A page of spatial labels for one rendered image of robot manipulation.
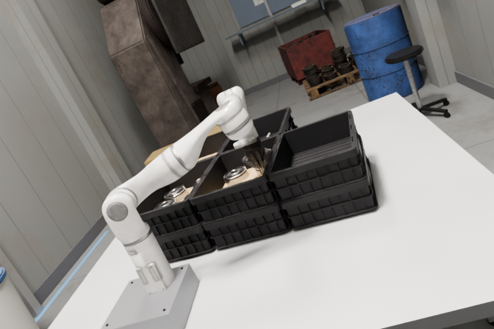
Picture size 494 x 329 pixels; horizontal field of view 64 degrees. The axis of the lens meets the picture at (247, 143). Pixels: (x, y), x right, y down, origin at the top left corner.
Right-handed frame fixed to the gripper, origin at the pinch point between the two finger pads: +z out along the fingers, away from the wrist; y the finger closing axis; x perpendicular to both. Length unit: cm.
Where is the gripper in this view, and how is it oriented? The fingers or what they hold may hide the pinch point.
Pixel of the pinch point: (263, 170)
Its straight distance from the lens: 155.4
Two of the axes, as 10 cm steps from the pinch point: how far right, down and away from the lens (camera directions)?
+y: -8.9, 3.1, 3.2
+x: -2.0, 3.7, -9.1
